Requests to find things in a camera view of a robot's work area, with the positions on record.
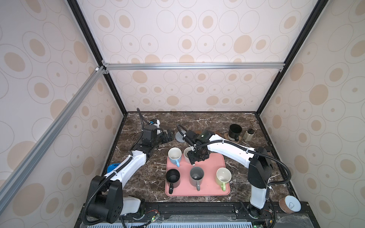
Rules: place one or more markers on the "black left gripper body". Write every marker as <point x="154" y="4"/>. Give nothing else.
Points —
<point x="161" y="138"/>

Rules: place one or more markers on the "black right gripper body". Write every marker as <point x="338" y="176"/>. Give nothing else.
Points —
<point x="196" y="156"/>

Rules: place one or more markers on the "white pink mug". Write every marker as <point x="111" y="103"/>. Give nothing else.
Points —
<point x="186" y="150"/>

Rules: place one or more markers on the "blue grey round coaster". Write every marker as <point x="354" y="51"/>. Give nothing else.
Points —
<point x="179" y="137"/>

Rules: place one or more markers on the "blue mug white inside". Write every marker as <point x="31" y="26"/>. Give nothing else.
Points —
<point x="175" y="156"/>

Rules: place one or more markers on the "brown paw shaped coaster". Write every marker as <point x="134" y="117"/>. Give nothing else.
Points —
<point x="227" y="137"/>

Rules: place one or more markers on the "black mug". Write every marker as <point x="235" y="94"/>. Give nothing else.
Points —
<point x="234" y="132"/>
<point x="173" y="180"/>

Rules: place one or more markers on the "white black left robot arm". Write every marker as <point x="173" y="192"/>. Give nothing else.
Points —
<point x="105" y="201"/>

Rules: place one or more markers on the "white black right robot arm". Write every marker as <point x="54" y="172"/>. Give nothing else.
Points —
<point x="257" y="161"/>

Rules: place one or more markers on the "grey mug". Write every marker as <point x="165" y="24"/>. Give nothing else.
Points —
<point x="196" y="177"/>

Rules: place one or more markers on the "light green mug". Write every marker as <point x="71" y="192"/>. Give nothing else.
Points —
<point x="222" y="178"/>

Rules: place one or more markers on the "pink rectangular tray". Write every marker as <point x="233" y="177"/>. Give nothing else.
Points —
<point x="191" y="186"/>

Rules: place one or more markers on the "small olive bottle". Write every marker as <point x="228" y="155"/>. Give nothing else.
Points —
<point x="248" y="135"/>

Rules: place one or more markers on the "blue round tin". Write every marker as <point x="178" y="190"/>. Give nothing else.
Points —
<point x="111" y="167"/>

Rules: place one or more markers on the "horizontal aluminium bar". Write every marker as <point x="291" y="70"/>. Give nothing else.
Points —
<point x="194" y="66"/>

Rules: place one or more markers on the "diagonal aluminium bar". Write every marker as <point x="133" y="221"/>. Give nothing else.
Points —
<point x="25" y="168"/>

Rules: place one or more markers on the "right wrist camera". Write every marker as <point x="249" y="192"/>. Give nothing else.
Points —
<point x="193" y="139"/>

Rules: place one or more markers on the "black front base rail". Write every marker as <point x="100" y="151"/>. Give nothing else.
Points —
<point x="213" y="215"/>

